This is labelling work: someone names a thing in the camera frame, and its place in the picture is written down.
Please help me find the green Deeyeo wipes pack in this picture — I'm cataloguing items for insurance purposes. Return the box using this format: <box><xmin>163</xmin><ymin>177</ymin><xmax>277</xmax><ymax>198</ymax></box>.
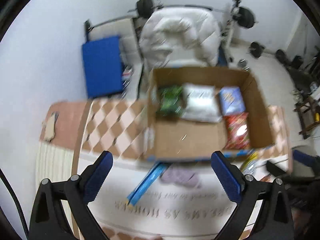
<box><xmin>157</xmin><ymin>86</ymin><xmax>183</xmax><ymax>117</ymax></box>

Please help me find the lilac soft cloth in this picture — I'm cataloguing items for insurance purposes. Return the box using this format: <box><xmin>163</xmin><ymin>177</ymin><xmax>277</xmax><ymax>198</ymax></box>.
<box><xmin>160</xmin><ymin>165</ymin><xmax>201</xmax><ymax>188</ymax></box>

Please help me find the light blue tissue pack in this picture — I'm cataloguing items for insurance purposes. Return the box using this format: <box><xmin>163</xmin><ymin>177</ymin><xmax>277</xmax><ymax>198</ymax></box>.
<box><xmin>219</xmin><ymin>87</ymin><xmax>246</xmax><ymax>116</ymax></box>

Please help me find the blue flat plastic pack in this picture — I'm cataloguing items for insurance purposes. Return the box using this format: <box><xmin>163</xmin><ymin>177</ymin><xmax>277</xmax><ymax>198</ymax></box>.
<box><xmin>127</xmin><ymin>163</ymin><xmax>170</xmax><ymax>206</ymax></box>

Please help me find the blue folded mat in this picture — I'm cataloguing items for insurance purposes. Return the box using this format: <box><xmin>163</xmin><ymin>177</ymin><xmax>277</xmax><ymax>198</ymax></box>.
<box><xmin>82</xmin><ymin>36</ymin><xmax>124</xmax><ymax>99</ymax></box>

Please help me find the white pillow pack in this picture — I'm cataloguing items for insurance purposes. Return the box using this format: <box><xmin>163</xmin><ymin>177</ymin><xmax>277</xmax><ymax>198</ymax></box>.
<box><xmin>181</xmin><ymin>83</ymin><xmax>222</xmax><ymax>123</ymax></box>

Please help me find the checkered tablecloth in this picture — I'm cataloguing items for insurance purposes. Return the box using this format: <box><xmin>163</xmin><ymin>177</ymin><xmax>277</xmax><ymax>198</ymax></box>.
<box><xmin>39</xmin><ymin>98</ymin><xmax>293</xmax><ymax>240</ymax></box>

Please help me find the brown cardboard box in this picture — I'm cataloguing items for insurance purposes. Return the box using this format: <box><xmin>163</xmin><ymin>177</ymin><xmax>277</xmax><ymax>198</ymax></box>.
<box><xmin>144</xmin><ymin>67</ymin><xmax>274</xmax><ymax>161</ymax></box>

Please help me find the red snack pack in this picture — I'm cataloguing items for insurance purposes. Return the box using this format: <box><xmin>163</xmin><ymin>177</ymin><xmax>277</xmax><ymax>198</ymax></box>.
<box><xmin>224</xmin><ymin>112</ymin><xmax>250</xmax><ymax>150</ymax></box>

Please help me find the barbell on rack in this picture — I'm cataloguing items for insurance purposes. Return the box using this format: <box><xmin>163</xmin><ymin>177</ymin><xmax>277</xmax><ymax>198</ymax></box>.
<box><xmin>127</xmin><ymin>0</ymin><xmax>258</xmax><ymax>29</ymax></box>

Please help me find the dark wooden chair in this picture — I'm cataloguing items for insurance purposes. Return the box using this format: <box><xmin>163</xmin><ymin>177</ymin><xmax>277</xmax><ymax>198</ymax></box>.
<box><xmin>293</xmin><ymin>96</ymin><xmax>319</xmax><ymax>140</ymax></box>

